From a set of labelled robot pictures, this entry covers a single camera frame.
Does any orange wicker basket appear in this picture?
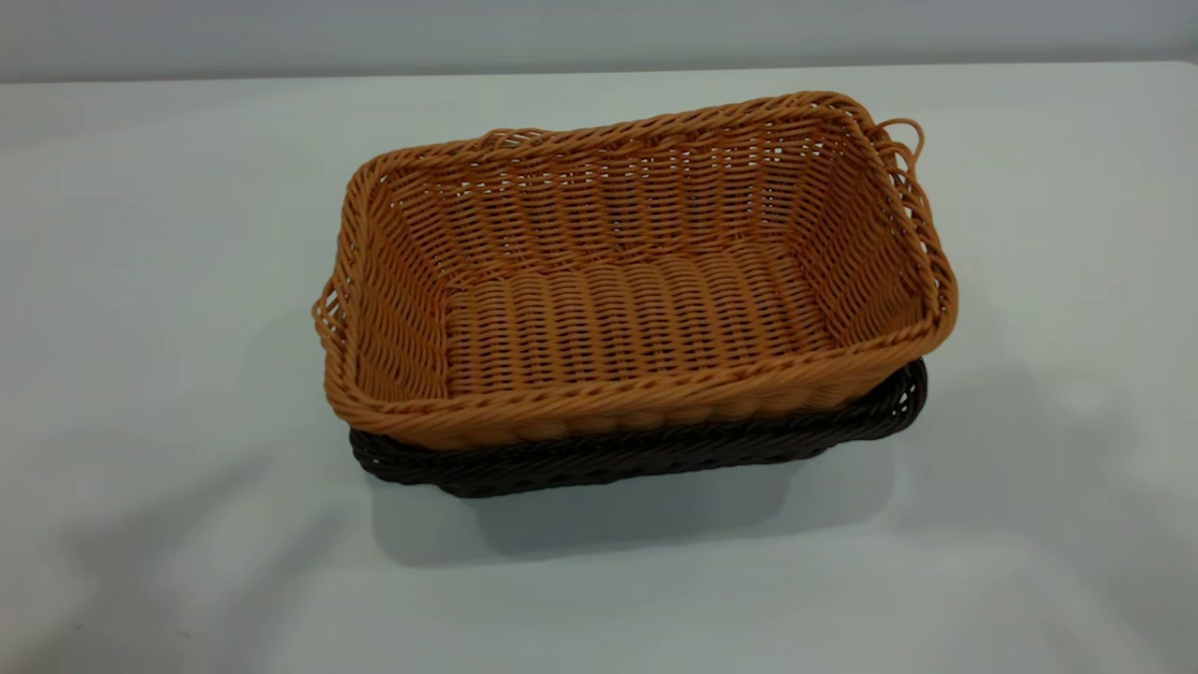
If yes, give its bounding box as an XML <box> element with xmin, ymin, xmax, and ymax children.
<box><xmin>312</xmin><ymin>90</ymin><xmax>959</xmax><ymax>452</ymax></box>

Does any black wicker basket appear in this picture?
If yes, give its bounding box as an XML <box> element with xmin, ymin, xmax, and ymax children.
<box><xmin>349</xmin><ymin>359</ymin><xmax>929</xmax><ymax>499</ymax></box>

